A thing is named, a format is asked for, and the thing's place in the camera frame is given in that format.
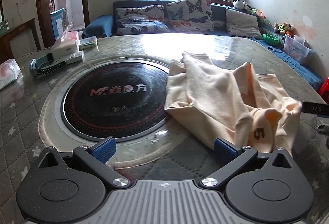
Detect right butterfly pillow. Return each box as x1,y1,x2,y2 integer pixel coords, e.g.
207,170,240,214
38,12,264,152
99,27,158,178
166,0,215,33

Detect blue white cabinet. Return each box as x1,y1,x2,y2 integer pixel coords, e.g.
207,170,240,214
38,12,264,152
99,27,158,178
50,8,65,39

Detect butterfly pillow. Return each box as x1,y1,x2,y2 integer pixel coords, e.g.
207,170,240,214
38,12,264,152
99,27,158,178
115,4,170,36
166,0,215,33

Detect green plastic bowl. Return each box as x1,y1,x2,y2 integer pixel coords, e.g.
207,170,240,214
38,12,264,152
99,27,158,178
263,33,280,46

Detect grey plain cushion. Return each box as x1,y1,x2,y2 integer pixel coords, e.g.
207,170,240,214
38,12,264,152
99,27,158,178
225,9,262,40

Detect pink tissue pack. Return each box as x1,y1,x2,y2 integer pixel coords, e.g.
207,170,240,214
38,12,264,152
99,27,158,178
50,25,80,55

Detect dark wooden chair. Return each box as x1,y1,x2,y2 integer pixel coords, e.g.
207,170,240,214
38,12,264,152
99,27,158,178
0,18,41,63

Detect blue sectional sofa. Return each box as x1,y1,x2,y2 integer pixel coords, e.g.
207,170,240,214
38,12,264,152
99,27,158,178
81,0,324,91

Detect white flat box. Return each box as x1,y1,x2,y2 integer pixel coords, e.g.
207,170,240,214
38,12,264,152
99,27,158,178
53,51,84,65

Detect small plush toys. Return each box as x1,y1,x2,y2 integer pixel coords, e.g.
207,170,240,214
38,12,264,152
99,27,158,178
274,23,294,37

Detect green card box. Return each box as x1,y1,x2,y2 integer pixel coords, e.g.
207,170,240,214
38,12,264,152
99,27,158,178
79,36,98,51

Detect left butterfly pillow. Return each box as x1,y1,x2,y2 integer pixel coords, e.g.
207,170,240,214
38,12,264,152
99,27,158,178
115,4,170,36

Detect red plastic stool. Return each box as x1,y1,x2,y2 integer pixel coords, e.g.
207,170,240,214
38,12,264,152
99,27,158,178
319,77,329,104

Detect panda plush toy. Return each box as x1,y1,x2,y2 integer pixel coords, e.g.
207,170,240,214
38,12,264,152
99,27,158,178
233,0,252,12

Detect cream knit garment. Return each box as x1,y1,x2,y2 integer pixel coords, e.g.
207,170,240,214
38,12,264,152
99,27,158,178
164,52,302,153

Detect white tissue packet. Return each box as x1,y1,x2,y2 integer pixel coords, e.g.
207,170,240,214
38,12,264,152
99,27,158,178
0,59,21,90

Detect black round induction cooktop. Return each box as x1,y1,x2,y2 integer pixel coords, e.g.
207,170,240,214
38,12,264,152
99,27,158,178
61,58,169,142

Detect clear plastic storage box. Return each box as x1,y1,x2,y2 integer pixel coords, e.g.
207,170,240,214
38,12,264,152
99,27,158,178
283,36,315,64

